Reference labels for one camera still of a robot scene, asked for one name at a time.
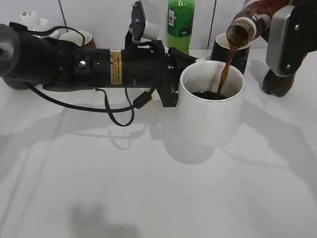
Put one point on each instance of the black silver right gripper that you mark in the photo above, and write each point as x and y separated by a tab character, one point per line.
292	35

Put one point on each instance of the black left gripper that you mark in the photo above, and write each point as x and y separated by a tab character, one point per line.
139	66

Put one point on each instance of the brown Nescafe coffee bottle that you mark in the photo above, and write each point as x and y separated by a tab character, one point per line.
253	19

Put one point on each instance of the white ceramic mug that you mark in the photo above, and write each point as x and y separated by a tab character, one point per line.
211	123

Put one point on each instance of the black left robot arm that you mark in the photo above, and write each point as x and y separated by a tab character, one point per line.
35	58

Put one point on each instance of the black ceramic mug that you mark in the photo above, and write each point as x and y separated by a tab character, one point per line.
221	49

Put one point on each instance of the cola bottle red label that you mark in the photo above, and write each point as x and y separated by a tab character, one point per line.
277	85

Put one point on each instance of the green soda bottle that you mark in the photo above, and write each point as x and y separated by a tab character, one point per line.
180	18

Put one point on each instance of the dark red ceramic mug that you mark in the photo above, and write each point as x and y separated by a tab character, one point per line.
76	38

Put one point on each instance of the clear water bottle green label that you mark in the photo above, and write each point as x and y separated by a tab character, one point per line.
31	20

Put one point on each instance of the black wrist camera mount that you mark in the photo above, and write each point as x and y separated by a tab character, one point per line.
145	23

